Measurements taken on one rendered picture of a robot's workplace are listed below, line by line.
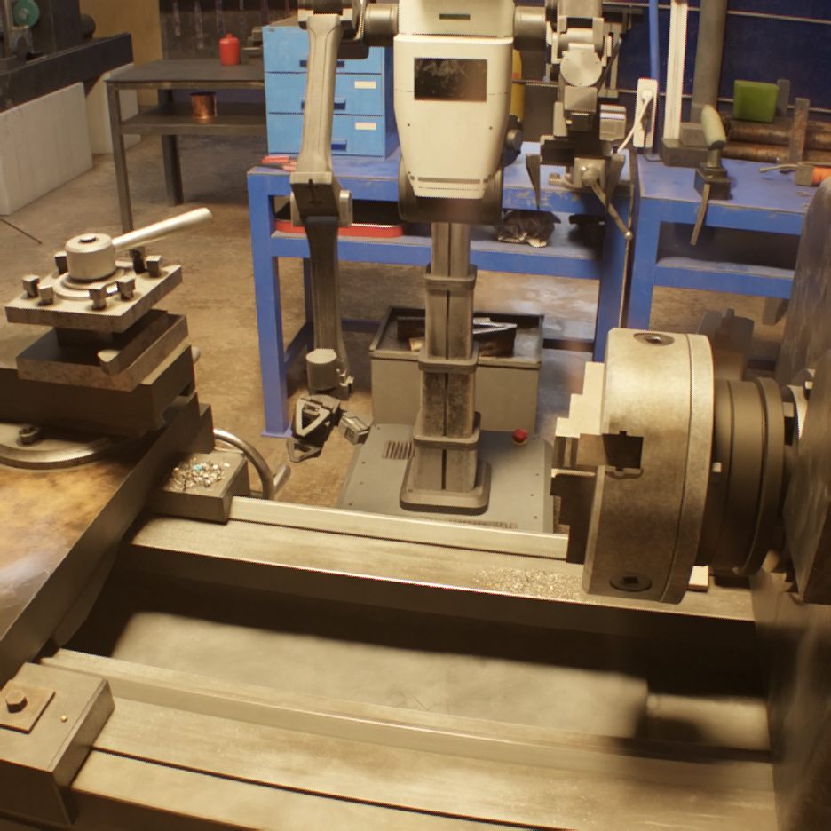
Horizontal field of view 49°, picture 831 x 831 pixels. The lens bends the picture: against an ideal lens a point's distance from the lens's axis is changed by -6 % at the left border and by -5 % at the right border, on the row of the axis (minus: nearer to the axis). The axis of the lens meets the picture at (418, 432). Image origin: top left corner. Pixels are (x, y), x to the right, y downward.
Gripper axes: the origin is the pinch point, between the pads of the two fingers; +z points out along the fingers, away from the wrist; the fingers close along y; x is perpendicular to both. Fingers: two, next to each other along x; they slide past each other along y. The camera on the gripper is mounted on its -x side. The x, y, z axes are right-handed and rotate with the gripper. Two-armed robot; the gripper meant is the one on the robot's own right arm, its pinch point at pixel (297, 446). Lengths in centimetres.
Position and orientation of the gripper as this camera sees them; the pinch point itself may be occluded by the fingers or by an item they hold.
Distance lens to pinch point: 173.6
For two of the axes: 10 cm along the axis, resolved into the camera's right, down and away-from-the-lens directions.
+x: -9.5, -3.2, 0.2
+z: -1.9, 5.0, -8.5
